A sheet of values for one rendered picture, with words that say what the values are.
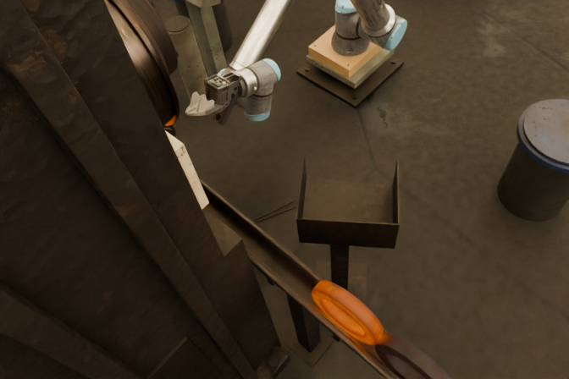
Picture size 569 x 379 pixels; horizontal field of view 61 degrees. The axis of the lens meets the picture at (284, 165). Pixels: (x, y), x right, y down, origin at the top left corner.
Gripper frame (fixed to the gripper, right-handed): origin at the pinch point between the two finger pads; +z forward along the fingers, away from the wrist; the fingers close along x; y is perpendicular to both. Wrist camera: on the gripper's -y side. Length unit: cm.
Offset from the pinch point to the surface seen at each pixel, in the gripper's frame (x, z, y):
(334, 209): 49, -12, -12
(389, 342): 84, 16, -5
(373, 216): 59, -17, -11
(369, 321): 78, 16, -3
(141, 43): 20, 28, 41
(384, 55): -4, -128, -24
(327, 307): 67, 14, -13
